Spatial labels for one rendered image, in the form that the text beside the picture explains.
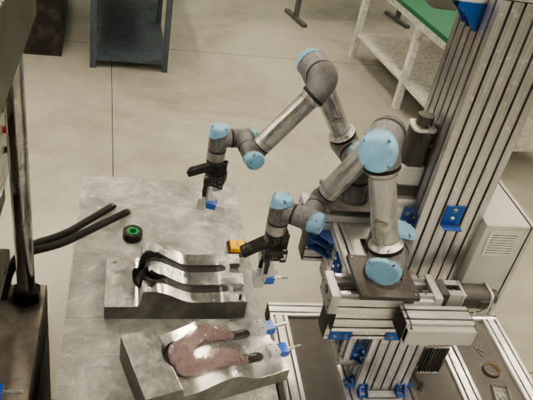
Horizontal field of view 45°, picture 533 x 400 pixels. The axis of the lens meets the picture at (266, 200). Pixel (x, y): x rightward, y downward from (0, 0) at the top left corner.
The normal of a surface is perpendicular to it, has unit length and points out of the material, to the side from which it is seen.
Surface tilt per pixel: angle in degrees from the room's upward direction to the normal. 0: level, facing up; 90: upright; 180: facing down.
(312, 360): 0
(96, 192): 0
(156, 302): 90
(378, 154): 83
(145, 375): 0
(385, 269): 97
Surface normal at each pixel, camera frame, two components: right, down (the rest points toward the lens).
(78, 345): 0.17, -0.80
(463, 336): 0.14, 0.59
